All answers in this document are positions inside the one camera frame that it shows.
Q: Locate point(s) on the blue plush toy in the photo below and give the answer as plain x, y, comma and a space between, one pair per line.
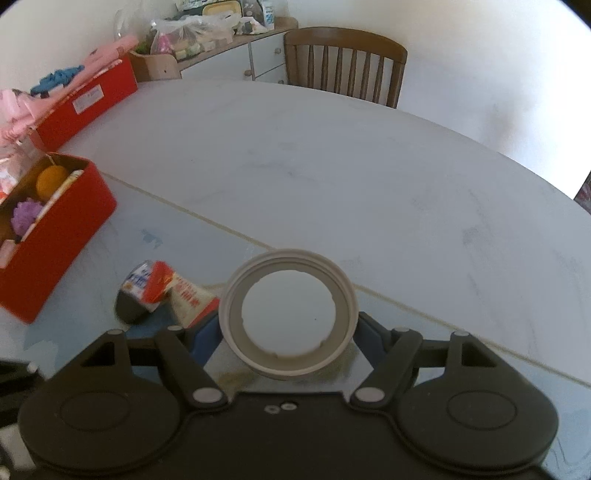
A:
55, 79

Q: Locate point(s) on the clear plastic bag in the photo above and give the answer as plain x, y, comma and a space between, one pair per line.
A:
189, 37

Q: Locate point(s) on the red box with white label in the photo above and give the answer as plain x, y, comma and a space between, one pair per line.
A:
87, 101

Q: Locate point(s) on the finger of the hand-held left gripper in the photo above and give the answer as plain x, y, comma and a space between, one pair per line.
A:
18, 385

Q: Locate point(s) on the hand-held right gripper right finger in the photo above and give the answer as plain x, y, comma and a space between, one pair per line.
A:
371, 337

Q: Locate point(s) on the patterned door rug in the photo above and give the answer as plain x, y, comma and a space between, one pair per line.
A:
584, 191

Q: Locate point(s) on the glass bowl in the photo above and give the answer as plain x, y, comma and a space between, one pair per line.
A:
127, 23

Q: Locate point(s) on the tissue packet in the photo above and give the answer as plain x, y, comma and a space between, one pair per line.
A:
14, 168

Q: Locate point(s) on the orange ball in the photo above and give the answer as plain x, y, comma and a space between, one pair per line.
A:
51, 182

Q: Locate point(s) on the purple spiky toy ball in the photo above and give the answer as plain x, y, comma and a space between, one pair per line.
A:
27, 217

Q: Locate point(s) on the red tin box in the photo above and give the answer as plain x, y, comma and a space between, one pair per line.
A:
60, 240

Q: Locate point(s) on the white yellow cylindrical container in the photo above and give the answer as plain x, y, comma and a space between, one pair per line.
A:
55, 198

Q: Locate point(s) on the white sideboard with wooden top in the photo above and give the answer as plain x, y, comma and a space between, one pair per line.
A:
221, 60

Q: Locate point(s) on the red white sachet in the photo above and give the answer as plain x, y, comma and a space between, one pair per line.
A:
191, 300

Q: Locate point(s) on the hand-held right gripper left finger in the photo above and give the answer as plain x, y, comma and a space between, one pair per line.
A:
207, 339

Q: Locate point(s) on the beige tape roll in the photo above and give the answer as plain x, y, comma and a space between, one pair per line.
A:
288, 314

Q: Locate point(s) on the brown wooden chair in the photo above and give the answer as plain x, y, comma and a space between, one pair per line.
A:
344, 64

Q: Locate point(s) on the red box with pink cloth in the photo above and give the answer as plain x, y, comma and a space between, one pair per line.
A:
27, 108

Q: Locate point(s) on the yellow green storage box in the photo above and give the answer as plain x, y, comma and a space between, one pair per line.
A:
217, 8

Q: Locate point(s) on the red snack packet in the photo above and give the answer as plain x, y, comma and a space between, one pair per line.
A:
147, 284

